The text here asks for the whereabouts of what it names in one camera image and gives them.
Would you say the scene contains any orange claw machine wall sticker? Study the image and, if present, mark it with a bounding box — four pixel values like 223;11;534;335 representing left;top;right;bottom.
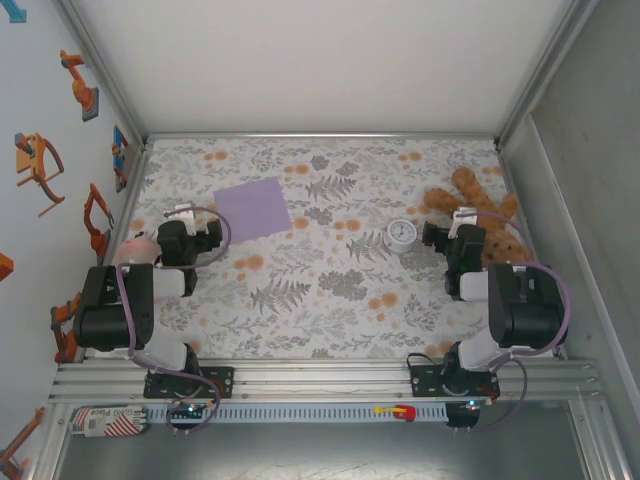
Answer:
13;132;66;217

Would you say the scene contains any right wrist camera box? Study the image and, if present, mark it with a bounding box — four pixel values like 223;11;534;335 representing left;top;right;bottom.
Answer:
422;221;452;252

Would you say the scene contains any aluminium side rail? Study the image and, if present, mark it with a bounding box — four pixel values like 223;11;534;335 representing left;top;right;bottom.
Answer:
82;142;151;361
497;142;569;361

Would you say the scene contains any red yellow connector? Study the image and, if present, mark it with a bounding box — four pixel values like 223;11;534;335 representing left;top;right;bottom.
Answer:
374;403;417;422

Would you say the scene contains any aluminium frame cross bar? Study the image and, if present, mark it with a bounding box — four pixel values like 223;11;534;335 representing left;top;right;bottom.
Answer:
144;131;501;142

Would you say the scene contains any white round dial gauge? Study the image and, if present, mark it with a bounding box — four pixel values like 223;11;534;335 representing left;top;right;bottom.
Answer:
387;218;417;254

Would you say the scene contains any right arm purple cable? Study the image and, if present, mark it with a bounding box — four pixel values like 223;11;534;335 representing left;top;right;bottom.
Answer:
457;209;572;434

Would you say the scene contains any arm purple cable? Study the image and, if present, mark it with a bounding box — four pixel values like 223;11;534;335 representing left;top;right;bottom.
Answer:
457;209;572;434
115;204;232;437

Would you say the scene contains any aluminium frame leg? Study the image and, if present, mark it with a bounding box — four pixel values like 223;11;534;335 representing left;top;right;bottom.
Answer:
567;399;634;480
27;403;71;480

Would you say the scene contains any blue orange wall sticker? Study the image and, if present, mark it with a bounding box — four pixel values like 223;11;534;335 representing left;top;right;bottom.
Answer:
110;124;134;194

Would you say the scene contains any purple cloth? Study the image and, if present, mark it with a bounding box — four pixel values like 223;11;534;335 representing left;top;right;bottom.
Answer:
213;178;293;245

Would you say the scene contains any floral tablecloth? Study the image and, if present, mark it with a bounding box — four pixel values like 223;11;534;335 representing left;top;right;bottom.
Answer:
94;137;557;360

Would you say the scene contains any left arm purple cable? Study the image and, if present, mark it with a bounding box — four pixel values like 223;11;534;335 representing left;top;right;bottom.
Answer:
115;204;232;437

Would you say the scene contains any aluminium mounting rail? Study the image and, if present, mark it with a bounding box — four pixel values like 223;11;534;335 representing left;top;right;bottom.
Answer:
47;357;606;404

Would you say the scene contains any aluminium frame post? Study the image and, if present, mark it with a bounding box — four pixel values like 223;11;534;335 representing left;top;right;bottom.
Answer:
57;0;151;146
493;0;604;151

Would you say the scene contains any brown teddy bear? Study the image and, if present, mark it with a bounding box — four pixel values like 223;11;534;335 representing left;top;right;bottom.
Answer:
423;167;534;274

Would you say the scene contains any red striped printed pack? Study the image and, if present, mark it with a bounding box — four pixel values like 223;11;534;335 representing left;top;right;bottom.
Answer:
68;405;149;438

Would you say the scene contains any white slotted cable duct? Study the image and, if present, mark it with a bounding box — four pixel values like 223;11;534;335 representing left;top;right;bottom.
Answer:
144;403;449;422

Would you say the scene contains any pink plush toy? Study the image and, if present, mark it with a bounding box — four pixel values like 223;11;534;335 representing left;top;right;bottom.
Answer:
110;234;161;269

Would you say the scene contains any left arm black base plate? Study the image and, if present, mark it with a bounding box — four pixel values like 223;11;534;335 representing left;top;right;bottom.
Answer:
143;366;236;400

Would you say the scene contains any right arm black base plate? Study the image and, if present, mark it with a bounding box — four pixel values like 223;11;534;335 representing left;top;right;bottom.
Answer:
408;363;501;400

